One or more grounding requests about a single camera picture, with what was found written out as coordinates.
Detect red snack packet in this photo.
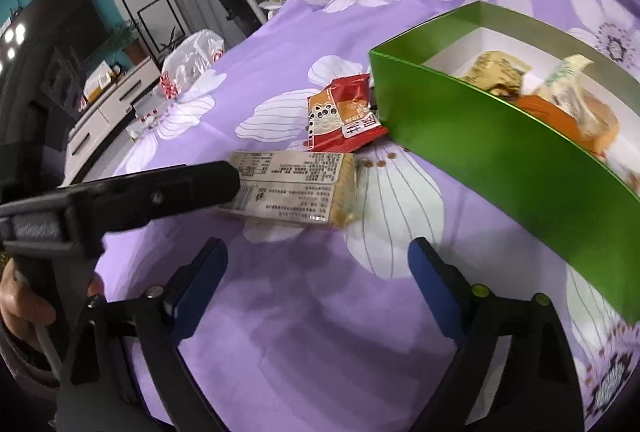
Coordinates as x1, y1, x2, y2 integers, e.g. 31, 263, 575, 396
306, 74, 390, 154

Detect light orange snack packet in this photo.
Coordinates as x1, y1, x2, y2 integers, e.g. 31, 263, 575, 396
572, 89, 622, 158

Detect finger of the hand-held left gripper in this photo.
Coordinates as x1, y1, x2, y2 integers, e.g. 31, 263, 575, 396
60, 161, 241, 233

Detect deep orange snack packet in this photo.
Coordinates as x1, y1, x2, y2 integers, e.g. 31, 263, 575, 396
515, 93, 576, 139

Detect purple floral cloth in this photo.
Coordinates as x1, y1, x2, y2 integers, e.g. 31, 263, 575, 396
95, 0, 640, 432

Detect white plastic bag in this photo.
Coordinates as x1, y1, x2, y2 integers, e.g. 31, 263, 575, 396
159, 29, 227, 100

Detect black television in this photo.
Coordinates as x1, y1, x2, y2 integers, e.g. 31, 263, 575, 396
0, 0, 108, 78

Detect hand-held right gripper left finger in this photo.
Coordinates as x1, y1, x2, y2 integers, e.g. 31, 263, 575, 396
57, 237, 230, 432

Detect green cardboard box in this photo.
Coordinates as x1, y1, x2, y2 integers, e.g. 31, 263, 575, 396
368, 1, 640, 325

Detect white cable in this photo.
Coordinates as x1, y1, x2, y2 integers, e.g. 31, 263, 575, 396
36, 322, 65, 379

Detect yellow box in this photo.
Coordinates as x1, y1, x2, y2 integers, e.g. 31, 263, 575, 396
82, 62, 123, 103

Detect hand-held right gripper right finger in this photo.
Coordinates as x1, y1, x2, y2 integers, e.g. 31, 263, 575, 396
407, 237, 586, 432

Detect pale yellow green-print snack packet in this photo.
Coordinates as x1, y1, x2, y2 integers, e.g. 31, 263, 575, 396
532, 54, 596, 120

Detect clear cracker packet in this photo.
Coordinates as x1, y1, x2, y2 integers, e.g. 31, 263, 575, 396
217, 151, 358, 230

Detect potted plant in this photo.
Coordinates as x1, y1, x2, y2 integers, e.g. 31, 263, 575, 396
107, 19, 151, 65

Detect white television cabinet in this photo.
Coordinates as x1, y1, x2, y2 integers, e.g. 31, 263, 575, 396
65, 57, 162, 185

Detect person's left hand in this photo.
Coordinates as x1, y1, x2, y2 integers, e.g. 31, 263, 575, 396
0, 256, 105, 339

